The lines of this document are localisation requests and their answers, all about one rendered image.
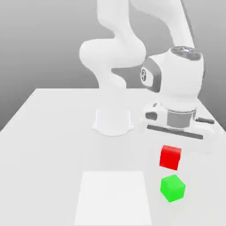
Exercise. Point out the small green cube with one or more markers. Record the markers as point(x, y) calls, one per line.
point(173, 188)

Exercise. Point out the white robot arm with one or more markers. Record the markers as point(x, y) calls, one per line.
point(113, 53)

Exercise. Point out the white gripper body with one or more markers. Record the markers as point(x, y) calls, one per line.
point(176, 136)

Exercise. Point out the small red cube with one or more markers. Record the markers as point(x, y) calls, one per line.
point(169, 158)

